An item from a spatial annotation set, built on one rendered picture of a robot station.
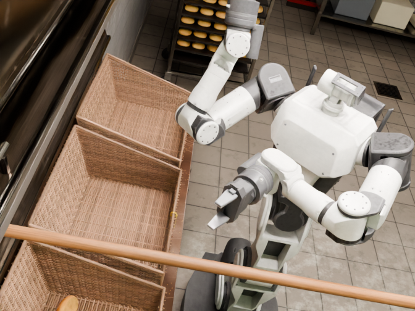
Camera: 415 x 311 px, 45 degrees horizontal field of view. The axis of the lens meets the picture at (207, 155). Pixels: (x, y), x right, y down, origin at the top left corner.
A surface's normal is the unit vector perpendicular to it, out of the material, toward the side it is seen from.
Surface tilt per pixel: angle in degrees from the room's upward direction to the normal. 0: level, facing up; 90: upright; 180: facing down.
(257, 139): 0
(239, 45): 66
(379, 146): 22
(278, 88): 34
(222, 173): 0
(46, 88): 9
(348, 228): 92
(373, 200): 14
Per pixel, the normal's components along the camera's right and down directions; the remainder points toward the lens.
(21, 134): 0.05, -0.76
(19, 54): 0.99, -0.07
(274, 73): 0.13, -0.26
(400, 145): -0.17, -0.79
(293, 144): -0.61, 0.41
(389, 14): -0.04, 0.65
